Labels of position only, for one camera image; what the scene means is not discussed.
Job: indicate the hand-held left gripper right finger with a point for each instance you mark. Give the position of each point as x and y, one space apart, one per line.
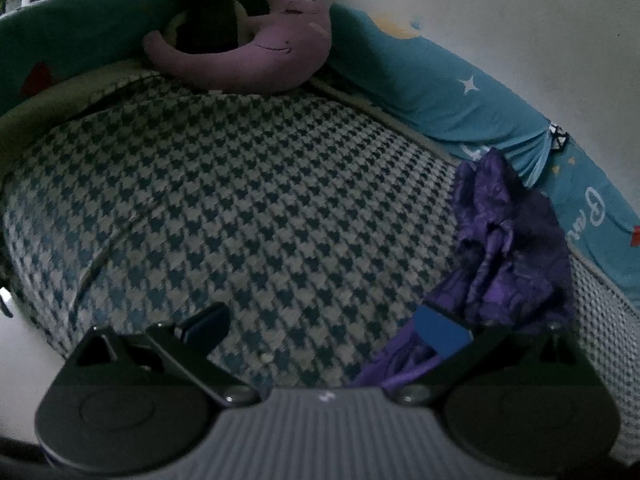
440 332

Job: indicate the teal star-print cushion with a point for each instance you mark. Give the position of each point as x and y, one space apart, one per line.
440 90

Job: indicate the dark teal printed cushion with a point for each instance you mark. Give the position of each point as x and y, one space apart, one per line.
85 35

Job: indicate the cream bunny plush toy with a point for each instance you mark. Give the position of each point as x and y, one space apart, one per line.
210 15

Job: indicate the black white patterned cloth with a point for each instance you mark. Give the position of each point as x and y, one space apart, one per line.
557 137

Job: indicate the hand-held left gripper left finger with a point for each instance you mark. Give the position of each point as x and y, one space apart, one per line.
207 325

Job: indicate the purple moon plush pillow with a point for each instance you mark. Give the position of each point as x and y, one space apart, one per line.
280 45

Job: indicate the purple floral garment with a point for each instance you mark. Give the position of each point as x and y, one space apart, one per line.
510 240

